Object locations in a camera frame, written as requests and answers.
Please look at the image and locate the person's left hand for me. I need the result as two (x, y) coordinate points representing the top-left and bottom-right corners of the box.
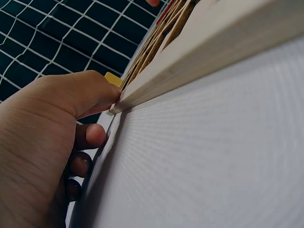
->
(0, 70), (122, 228)

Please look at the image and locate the yellow flat piece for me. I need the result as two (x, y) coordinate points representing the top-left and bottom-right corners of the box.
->
(104, 72), (123, 88)

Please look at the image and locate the red flat piece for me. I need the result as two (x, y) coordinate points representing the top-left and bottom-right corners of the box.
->
(155, 9), (167, 25)

